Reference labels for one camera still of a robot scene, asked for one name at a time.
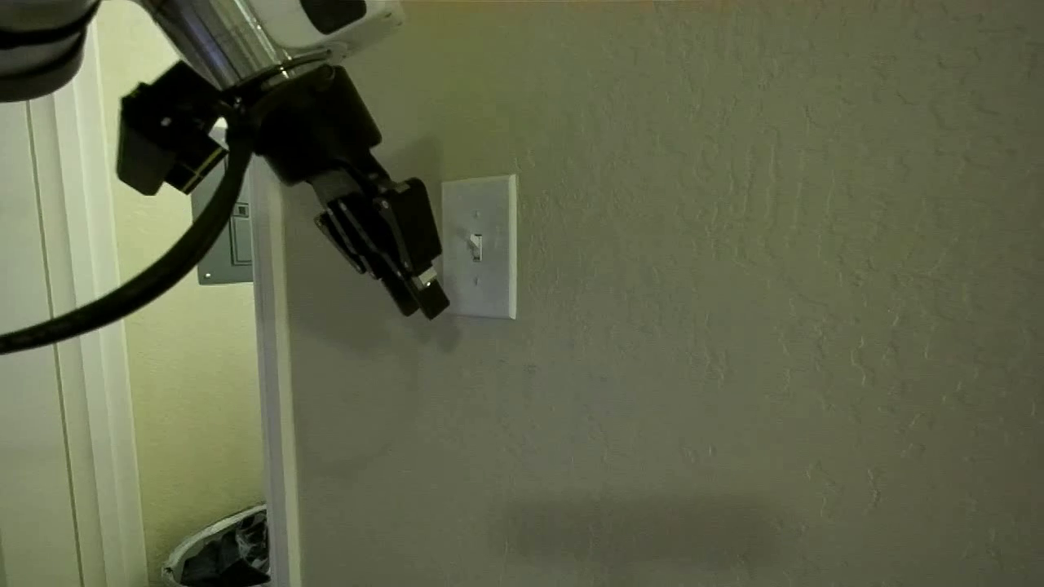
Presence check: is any white door frame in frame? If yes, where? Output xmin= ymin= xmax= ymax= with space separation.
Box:
xmin=21 ymin=42 xmax=148 ymax=587

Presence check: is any thick black cable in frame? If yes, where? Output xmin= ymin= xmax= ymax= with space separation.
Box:
xmin=0 ymin=115 xmax=257 ymax=359

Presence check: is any trash bin with black bag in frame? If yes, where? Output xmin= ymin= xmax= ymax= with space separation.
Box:
xmin=159 ymin=499 xmax=274 ymax=587

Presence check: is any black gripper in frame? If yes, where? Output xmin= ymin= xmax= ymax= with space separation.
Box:
xmin=246 ymin=62 xmax=453 ymax=324

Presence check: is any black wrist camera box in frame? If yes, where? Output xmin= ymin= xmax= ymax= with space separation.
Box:
xmin=113 ymin=58 xmax=238 ymax=198

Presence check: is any white wall corner trim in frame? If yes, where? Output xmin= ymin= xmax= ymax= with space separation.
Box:
xmin=246 ymin=159 xmax=305 ymax=587

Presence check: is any grey electrical panel box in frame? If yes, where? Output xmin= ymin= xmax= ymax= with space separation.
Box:
xmin=190 ymin=159 xmax=257 ymax=288

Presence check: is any white door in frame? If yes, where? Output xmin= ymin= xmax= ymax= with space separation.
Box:
xmin=0 ymin=94 xmax=83 ymax=587

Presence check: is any white light switch plate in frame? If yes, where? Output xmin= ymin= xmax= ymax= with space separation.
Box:
xmin=438 ymin=174 xmax=521 ymax=324

